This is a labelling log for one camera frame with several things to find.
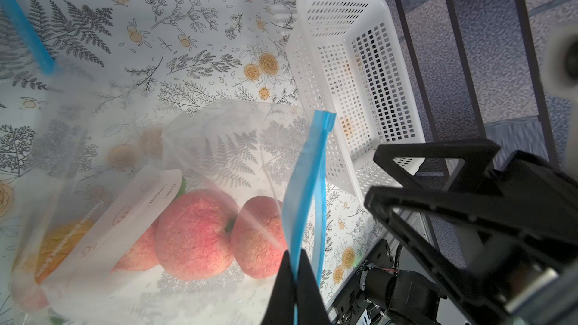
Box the large pink peach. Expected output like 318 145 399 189
154 190 239 281

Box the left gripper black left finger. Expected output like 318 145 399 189
261 251 296 325

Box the wrinkled yellow red peach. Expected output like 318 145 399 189
35 220 94 284

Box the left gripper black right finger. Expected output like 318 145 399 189
294 249 331 325

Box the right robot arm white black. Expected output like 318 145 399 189
334 138 577 324

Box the zip-top bag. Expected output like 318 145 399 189
8 100 336 324
1 0 56 75

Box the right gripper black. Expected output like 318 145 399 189
364 138 577 324

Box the white plastic mesh basket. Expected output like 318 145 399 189
286 0 425 199

